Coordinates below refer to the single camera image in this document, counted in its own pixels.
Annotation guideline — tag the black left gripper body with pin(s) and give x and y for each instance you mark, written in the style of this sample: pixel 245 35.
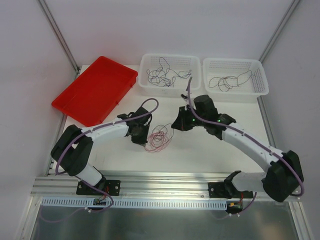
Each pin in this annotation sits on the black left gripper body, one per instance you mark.
pixel 139 135

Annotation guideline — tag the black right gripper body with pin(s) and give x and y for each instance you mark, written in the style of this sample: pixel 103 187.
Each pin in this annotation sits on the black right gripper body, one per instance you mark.
pixel 180 121

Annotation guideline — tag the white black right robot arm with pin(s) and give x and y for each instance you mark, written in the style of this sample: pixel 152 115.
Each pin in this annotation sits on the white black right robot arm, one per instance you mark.
pixel 282 172

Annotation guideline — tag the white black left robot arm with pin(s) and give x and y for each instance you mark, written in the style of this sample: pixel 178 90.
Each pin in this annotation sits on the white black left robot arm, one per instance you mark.
pixel 73 149

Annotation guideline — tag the white basket right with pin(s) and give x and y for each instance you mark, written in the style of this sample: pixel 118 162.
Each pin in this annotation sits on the white basket right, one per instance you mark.
pixel 234 80

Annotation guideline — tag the white basket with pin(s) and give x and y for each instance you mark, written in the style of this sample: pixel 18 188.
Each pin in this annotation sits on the white basket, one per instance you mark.
pixel 234 80
pixel 167 75

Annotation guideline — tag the white basket middle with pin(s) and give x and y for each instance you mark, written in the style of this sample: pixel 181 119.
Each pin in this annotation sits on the white basket middle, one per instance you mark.
pixel 167 75

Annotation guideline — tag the red plastic tray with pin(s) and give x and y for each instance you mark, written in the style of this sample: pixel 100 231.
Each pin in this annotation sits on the red plastic tray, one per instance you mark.
pixel 92 96

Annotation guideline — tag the aluminium rail base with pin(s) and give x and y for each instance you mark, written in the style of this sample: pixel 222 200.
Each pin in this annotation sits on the aluminium rail base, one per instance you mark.
pixel 136 185

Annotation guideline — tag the white slotted cable duct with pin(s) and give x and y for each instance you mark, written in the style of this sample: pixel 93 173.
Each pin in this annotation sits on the white slotted cable duct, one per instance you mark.
pixel 77 202

